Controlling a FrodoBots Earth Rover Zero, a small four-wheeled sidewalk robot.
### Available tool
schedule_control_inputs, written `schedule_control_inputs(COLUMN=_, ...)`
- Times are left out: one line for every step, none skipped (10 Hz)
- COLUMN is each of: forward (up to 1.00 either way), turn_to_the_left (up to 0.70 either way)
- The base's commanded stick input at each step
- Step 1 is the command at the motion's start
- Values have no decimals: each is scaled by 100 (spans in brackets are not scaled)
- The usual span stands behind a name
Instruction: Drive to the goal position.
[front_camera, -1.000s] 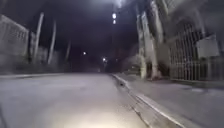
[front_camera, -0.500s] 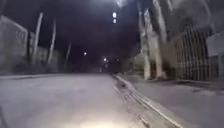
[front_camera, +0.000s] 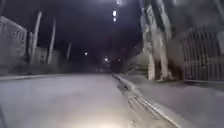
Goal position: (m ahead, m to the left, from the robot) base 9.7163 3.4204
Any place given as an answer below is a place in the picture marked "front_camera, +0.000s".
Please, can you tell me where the pale leaning pole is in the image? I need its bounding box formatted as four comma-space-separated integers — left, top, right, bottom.
46, 17, 57, 65
30, 10, 43, 65
65, 41, 73, 62

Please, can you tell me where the pale tree trunk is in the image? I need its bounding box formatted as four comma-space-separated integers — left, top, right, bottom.
139, 0, 174, 82

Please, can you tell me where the street lamp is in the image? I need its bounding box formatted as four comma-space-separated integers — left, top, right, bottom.
111, 9, 118, 24

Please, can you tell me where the grey concrete kerb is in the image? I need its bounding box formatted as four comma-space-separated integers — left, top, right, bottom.
112, 73, 198, 128

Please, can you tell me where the grey asphalt road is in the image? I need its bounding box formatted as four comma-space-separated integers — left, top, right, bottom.
0, 73, 148, 128

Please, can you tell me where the grey pavement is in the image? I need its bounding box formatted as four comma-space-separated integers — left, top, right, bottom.
117, 73, 224, 128

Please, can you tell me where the pale kerb strip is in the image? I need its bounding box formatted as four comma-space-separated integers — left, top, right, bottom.
0, 73, 51, 82

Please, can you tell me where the pale building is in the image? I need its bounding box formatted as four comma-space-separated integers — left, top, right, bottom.
0, 15, 28, 69

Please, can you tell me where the low pale wall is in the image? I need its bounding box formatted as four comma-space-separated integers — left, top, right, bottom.
31, 46, 64, 66

